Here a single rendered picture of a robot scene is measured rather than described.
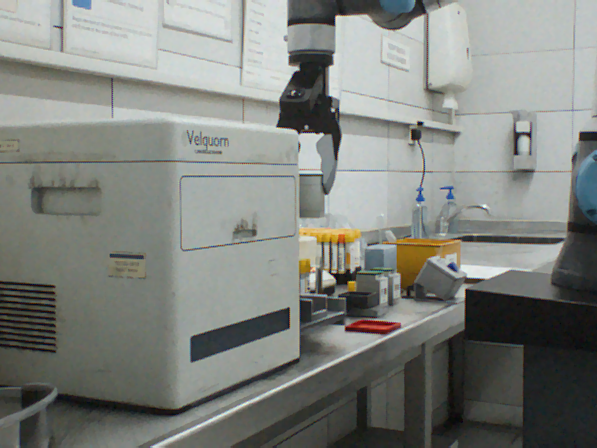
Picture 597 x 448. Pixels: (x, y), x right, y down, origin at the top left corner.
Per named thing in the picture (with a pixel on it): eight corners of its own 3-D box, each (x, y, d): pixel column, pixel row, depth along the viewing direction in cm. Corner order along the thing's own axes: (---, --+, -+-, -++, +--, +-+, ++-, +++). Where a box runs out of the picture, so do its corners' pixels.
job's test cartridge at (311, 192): (296, 216, 131) (296, 176, 131) (325, 217, 130) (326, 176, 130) (289, 217, 128) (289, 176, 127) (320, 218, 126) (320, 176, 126)
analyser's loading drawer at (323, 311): (280, 350, 106) (279, 309, 106) (235, 346, 109) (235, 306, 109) (345, 325, 125) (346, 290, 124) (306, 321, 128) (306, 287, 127)
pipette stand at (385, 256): (391, 300, 163) (391, 249, 162) (356, 298, 165) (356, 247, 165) (403, 293, 172) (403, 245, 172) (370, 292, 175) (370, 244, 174)
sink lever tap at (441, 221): (490, 238, 326) (491, 203, 325) (432, 236, 337) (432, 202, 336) (501, 235, 341) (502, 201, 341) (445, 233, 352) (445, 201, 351)
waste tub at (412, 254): (440, 293, 173) (441, 244, 173) (380, 288, 180) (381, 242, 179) (462, 285, 185) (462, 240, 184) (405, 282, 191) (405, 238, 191)
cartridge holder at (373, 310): (376, 318, 143) (377, 297, 142) (327, 314, 146) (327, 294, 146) (387, 313, 147) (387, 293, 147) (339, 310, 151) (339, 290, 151)
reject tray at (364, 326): (385, 334, 128) (385, 329, 128) (344, 330, 131) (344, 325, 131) (401, 327, 134) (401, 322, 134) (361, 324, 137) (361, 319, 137)
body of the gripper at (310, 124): (341, 136, 134) (341, 60, 134) (330, 134, 126) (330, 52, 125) (294, 137, 136) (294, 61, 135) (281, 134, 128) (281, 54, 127)
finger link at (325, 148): (350, 190, 133) (338, 133, 133) (343, 191, 127) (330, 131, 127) (331, 194, 133) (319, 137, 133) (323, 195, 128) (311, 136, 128)
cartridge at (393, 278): (392, 306, 156) (393, 269, 156) (369, 304, 158) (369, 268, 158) (400, 303, 160) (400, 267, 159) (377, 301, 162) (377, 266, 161)
